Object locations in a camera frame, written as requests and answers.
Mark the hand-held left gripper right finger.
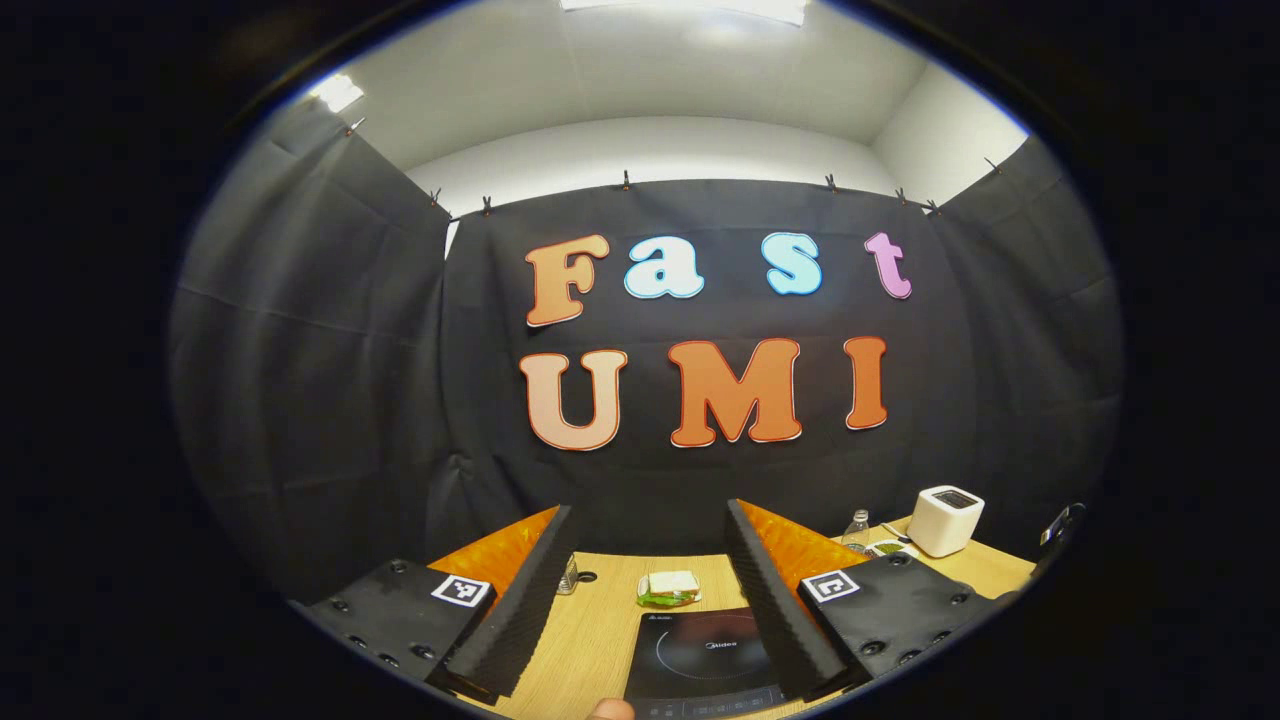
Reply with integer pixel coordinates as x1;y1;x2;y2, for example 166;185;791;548
724;498;1001;701

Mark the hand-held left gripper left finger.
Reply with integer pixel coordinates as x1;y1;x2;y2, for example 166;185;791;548
295;504;579;706

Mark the black induction cooktop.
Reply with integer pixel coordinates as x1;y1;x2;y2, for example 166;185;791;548
624;606;791;720

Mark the sandwich on white plate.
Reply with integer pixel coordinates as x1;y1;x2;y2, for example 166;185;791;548
636;571;703;609

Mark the white toaster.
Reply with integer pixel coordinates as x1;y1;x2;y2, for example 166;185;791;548
907;485;986;559

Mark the black backdrop cloth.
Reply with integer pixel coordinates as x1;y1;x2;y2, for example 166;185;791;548
168;100;1121;601

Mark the large ceiling light panel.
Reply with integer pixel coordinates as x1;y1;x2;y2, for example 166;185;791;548
558;0;809;26

